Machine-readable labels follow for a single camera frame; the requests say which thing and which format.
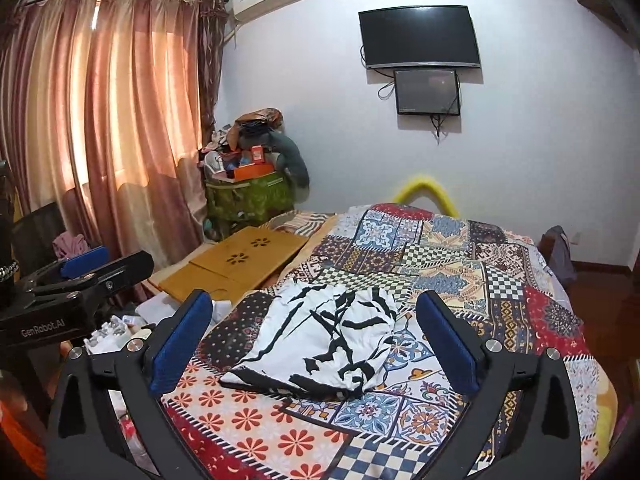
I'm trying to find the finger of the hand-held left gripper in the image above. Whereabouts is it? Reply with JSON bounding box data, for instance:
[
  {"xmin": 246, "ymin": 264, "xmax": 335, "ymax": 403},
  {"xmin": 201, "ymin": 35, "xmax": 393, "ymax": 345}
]
[
  {"xmin": 30, "ymin": 251, "xmax": 155, "ymax": 307},
  {"xmin": 20, "ymin": 246, "xmax": 111, "ymax": 288}
]

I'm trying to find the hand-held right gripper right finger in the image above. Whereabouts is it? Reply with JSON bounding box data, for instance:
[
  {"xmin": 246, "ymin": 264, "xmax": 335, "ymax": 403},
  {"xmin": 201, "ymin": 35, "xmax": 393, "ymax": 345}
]
[{"xmin": 416, "ymin": 290, "xmax": 596, "ymax": 480}]

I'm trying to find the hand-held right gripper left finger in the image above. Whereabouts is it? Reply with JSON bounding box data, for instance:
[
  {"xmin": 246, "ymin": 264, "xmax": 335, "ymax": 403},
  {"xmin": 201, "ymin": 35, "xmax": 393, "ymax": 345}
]
[{"xmin": 45, "ymin": 289, "xmax": 215, "ymax": 480}]

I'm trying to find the black and white patterned garment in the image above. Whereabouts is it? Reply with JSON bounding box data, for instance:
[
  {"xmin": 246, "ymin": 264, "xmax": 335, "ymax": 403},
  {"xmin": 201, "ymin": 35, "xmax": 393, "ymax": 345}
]
[{"xmin": 219, "ymin": 282, "xmax": 401, "ymax": 401}]

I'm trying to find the pink cloth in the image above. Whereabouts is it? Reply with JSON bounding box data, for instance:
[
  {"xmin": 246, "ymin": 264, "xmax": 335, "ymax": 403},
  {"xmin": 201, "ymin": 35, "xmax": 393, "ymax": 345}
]
[{"xmin": 52, "ymin": 232, "xmax": 91, "ymax": 258}]

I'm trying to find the black chair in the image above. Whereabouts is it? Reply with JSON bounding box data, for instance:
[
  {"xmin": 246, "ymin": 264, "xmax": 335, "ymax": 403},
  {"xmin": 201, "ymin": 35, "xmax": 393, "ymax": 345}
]
[{"xmin": 10, "ymin": 202, "xmax": 68, "ymax": 276}]

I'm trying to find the white clutter pile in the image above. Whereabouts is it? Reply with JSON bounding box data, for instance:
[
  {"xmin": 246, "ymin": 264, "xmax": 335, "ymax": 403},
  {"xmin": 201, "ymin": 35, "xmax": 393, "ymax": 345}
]
[{"xmin": 85, "ymin": 300, "xmax": 166, "ymax": 356}]

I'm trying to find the wooden folding lap desk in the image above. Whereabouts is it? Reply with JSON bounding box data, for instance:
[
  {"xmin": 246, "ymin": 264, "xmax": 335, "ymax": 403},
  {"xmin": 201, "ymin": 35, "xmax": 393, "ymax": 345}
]
[{"xmin": 157, "ymin": 226, "xmax": 308, "ymax": 306}]

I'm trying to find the person's orange garment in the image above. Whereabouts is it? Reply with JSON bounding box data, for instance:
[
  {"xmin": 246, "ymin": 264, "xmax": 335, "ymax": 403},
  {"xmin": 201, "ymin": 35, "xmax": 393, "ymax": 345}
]
[{"xmin": 0, "ymin": 400, "xmax": 48, "ymax": 480}]

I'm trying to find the patchwork printed bedspread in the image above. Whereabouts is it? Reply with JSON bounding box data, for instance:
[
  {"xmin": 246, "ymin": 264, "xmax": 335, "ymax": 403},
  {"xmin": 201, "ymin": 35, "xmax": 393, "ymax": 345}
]
[{"xmin": 160, "ymin": 202, "xmax": 616, "ymax": 480}]

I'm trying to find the grey blue fabric bag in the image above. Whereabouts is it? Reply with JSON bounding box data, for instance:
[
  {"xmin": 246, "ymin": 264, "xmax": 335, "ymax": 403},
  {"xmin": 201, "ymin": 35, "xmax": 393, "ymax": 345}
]
[{"xmin": 540, "ymin": 225, "xmax": 576, "ymax": 283}]

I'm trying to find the green patterned storage bag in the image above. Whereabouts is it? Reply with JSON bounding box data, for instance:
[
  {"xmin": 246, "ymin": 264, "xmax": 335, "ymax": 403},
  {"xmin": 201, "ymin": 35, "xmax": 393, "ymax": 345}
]
[{"xmin": 204, "ymin": 172, "xmax": 296, "ymax": 241}]

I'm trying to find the pink curtain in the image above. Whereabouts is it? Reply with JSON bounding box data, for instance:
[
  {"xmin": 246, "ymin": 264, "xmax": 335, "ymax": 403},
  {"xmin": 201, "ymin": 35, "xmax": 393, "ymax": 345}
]
[{"xmin": 0, "ymin": 0, "xmax": 221, "ymax": 311}]

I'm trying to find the orange box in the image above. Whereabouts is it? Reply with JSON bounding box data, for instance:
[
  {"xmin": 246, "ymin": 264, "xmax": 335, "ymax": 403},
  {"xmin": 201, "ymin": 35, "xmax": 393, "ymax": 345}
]
[{"xmin": 232, "ymin": 162, "xmax": 276, "ymax": 182}]

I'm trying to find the striped cushion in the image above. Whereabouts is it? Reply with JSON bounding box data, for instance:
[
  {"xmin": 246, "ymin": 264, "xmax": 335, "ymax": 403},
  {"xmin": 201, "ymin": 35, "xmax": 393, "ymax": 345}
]
[{"xmin": 265, "ymin": 212, "xmax": 336, "ymax": 236}]

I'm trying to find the brown patterned bag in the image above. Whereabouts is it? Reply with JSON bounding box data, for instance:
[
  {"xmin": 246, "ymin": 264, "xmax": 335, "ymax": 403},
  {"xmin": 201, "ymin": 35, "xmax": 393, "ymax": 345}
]
[{"xmin": 235, "ymin": 107, "xmax": 286, "ymax": 133}]

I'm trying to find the yellow padded bed rail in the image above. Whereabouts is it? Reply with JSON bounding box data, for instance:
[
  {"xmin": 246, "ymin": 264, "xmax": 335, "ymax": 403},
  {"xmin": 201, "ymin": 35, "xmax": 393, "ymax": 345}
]
[{"xmin": 392, "ymin": 172, "xmax": 458, "ymax": 218}]

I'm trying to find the small black wall monitor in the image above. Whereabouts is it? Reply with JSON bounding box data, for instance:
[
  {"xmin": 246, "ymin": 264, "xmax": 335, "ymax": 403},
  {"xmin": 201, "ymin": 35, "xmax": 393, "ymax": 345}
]
[{"xmin": 393, "ymin": 69, "xmax": 461, "ymax": 116}]

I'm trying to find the black television cable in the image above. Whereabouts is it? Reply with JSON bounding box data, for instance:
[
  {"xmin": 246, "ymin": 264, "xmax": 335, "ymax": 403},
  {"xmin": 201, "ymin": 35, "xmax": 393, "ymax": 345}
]
[{"xmin": 360, "ymin": 45, "xmax": 397, "ymax": 102}]

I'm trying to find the black wall television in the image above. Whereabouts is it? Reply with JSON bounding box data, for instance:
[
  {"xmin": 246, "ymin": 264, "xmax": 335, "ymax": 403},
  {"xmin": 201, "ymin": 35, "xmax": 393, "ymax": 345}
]
[{"xmin": 358, "ymin": 5, "xmax": 482, "ymax": 70}]

